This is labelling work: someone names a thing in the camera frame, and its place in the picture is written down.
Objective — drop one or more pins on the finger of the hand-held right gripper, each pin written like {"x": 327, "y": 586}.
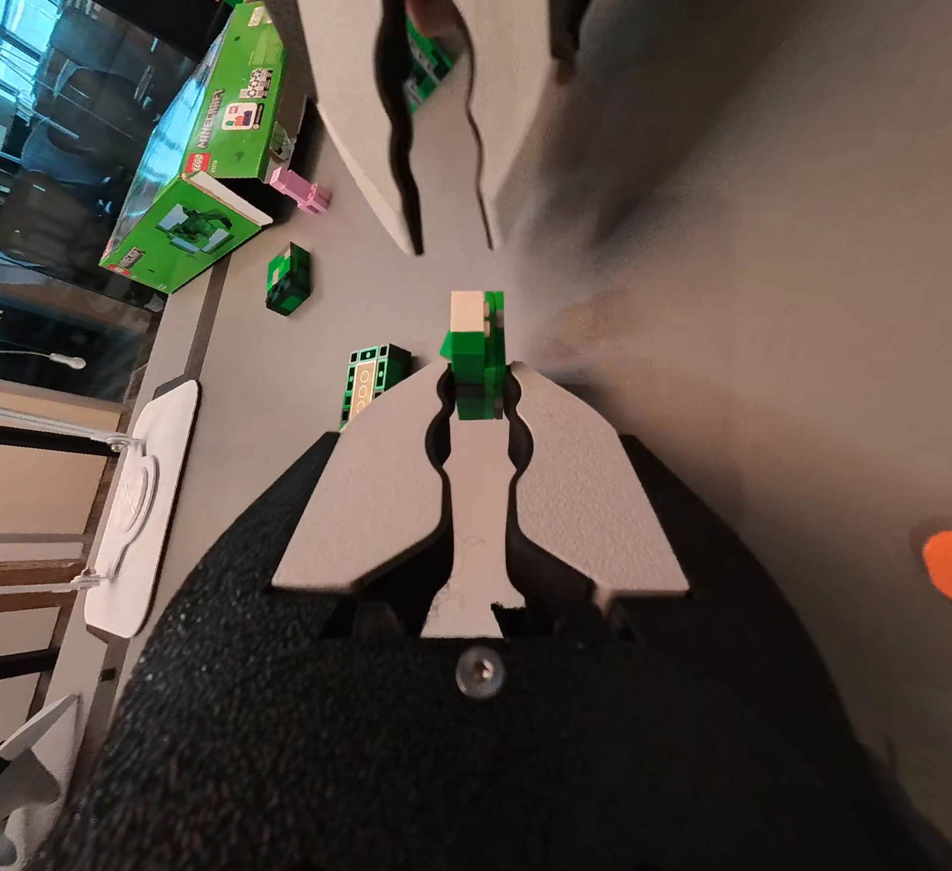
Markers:
{"x": 342, "y": 53}
{"x": 506, "y": 31}

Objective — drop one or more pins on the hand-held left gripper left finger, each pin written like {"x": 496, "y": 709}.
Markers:
{"x": 364, "y": 506}

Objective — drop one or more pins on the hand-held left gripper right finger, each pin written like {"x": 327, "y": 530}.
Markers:
{"x": 587, "y": 506}

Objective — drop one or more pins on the small green brick assembly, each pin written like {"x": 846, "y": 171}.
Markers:
{"x": 472, "y": 365}

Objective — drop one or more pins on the green building set box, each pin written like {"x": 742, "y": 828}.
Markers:
{"x": 201, "y": 135}

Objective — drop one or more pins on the tall green blocky brick figure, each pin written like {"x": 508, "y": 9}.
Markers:
{"x": 428, "y": 75}

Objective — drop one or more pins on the pink brick pig figure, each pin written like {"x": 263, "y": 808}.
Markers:
{"x": 297, "y": 188}

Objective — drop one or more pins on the green brick cube head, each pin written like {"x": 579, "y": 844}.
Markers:
{"x": 288, "y": 280}

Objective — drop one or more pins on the orange brick separator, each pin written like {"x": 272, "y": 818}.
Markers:
{"x": 941, "y": 562}

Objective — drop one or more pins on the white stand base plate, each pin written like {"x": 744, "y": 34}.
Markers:
{"x": 141, "y": 514}

